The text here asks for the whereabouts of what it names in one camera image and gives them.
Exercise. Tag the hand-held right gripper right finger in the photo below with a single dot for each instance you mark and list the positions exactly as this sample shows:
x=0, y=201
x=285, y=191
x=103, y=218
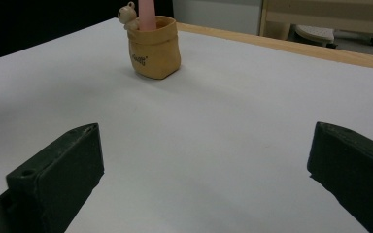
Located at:
x=356, y=171

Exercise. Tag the small cream bear toy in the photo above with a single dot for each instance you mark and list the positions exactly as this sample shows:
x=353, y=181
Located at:
x=128, y=16

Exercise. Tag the pink hairbrush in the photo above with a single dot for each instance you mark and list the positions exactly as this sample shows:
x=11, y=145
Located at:
x=147, y=14

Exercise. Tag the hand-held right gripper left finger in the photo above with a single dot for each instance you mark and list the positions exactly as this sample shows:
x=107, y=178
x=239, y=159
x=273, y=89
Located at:
x=58, y=171

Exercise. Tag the light wooden furniture frame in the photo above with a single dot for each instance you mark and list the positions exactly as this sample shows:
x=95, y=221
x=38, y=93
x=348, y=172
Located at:
x=320, y=13

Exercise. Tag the yellow fabric basket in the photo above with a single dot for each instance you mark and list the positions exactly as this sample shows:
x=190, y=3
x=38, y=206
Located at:
x=157, y=51

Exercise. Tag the white chair base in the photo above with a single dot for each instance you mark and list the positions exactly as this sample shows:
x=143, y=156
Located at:
x=317, y=33

